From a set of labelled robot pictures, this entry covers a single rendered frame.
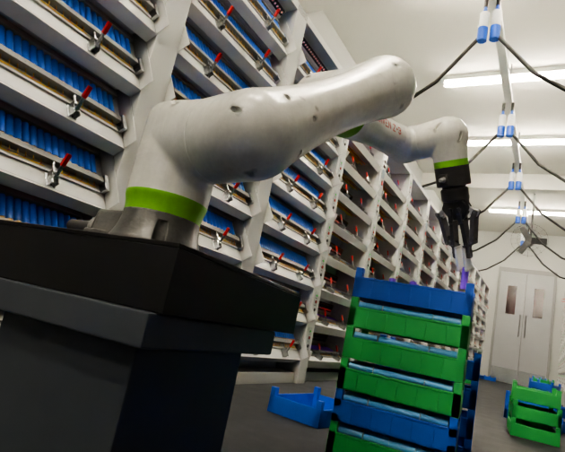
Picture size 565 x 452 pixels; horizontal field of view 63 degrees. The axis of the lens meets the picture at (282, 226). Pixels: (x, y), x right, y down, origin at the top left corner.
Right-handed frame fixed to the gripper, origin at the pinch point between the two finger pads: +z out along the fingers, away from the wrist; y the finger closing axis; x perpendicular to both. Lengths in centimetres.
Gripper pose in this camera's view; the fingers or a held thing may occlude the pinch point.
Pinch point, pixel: (463, 258)
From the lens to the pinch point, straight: 141.4
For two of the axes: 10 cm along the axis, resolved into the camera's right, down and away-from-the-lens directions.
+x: 7.9, -1.6, 5.9
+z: 1.5, 9.9, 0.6
